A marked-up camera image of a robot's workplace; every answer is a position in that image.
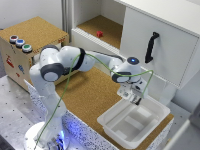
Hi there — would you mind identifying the green cable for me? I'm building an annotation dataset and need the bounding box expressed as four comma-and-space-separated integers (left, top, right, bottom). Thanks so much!
33, 53, 155, 150

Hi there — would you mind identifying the wooden drawer box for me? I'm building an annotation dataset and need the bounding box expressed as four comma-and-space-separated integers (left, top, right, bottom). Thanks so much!
0, 16, 71, 92

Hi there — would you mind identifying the blue button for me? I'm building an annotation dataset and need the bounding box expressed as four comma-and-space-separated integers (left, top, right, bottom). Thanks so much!
15, 38, 26, 49

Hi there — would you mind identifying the green button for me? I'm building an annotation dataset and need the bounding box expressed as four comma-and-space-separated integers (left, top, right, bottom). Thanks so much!
21, 43, 33, 54

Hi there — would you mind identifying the red button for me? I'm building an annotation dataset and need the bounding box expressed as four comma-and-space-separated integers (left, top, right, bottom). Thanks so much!
9, 34, 19, 45

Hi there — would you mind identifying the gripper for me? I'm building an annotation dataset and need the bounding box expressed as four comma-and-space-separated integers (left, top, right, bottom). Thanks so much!
117, 79, 148, 106

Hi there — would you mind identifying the white sliding door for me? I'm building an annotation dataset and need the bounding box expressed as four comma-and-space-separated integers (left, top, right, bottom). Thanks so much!
119, 6, 200, 89

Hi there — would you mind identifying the black door handle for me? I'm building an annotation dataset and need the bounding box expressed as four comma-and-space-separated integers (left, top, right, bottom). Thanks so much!
144, 31, 160, 64

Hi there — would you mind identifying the white plastic box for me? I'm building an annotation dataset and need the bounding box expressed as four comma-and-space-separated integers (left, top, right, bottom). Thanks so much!
96, 97, 171, 150

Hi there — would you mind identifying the white cabinet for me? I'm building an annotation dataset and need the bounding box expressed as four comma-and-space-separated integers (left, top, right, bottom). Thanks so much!
68, 0, 200, 107

